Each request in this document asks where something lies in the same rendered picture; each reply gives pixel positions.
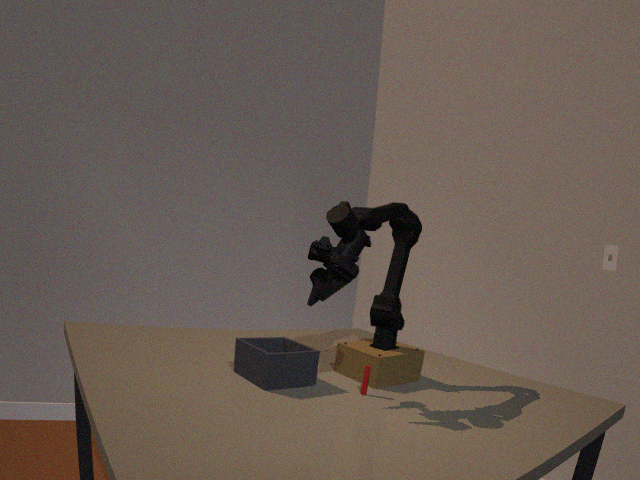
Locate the red peg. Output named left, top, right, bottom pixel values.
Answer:
left=361, top=366, right=370, bottom=396

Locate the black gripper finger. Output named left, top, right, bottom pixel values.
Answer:
left=319, top=265, right=352, bottom=301
left=307, top=276, right=325, bottom=306

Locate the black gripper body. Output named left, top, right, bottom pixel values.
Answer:
left=310, top=242, right=360, bottom=284

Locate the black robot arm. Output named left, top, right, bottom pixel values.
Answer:
left=308, top=201, right=422, bottom=351

